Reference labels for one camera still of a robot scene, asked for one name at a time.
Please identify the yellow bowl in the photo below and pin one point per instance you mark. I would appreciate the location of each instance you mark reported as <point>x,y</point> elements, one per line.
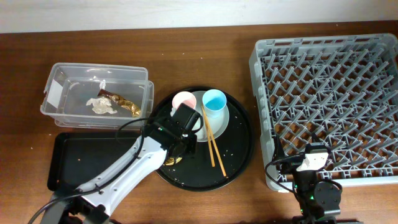
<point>172,161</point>

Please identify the pink cup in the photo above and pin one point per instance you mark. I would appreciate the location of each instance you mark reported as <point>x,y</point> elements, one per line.
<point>184,97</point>

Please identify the gold snack wrapper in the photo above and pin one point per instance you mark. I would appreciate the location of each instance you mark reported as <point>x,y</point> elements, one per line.
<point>122,102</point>

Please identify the round black tray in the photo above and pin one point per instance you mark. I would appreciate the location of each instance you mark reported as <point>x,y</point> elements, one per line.
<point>236,146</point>

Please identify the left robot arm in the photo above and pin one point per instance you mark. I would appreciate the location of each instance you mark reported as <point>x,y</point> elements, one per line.
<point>96,200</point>

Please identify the grey dishwasher rack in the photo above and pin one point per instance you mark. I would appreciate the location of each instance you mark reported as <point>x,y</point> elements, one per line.
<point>343,89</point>

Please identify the blue cup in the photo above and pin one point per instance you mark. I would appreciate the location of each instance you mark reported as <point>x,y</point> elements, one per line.
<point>214,102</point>

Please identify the black rectangular tray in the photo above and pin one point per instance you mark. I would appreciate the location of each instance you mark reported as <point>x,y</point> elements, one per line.
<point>79,157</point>

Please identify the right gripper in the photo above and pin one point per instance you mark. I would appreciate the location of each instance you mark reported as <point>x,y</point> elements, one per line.
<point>291,164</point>

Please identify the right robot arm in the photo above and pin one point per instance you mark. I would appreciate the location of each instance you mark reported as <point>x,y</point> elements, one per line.
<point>319,199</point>

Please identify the white tissue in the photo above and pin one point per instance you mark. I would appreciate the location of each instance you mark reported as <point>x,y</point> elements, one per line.
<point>101,105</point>

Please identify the clear plastic bin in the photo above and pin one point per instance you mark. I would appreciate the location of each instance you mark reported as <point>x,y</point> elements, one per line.
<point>78,94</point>

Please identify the wooden chopstick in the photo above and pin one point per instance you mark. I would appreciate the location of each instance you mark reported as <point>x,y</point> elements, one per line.
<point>207,126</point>
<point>215,148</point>

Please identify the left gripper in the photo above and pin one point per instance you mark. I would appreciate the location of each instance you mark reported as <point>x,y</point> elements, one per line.
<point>191,150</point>

